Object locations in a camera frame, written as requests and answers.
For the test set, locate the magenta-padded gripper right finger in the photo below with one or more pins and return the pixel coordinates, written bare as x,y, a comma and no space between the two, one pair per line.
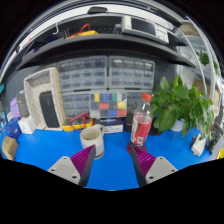
158,166

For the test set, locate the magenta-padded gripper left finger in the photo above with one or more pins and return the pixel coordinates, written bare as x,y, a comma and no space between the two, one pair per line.
66,166

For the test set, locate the red-capped clear drink bottle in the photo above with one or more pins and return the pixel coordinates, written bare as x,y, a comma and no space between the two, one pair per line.
141,126

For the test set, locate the grey and white mug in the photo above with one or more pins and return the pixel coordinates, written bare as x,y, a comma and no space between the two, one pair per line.
91,140

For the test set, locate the yellow multimeter with leads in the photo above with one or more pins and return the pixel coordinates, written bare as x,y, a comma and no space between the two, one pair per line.
78,125

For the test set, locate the small white adapter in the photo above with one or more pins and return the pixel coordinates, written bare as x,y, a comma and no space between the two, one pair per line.
198,146

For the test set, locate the white carton box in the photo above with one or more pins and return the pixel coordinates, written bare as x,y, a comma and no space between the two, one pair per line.
26,125

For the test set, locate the black hard case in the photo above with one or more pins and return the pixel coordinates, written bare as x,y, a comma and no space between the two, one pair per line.
49,110

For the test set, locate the brown cardboard box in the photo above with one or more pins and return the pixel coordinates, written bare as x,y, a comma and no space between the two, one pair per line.
10,148

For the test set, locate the small dark printed box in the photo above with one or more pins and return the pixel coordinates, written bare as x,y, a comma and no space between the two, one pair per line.
111,126

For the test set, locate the green potted plant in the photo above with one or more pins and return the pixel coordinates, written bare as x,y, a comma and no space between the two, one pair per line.
180,103

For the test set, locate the clear compartment box, coloured parts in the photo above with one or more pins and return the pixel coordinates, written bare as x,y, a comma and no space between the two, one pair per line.
108,105

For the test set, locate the dark grey carton box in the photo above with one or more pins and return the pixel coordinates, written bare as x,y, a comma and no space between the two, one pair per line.
22,103

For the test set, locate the purple plastic bag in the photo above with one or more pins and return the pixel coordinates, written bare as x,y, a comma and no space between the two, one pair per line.
15,107

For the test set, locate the white perforated tray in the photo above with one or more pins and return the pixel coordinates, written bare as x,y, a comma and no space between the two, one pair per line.
36,83

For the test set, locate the small green plant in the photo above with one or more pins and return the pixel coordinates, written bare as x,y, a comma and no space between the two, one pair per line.
203,58

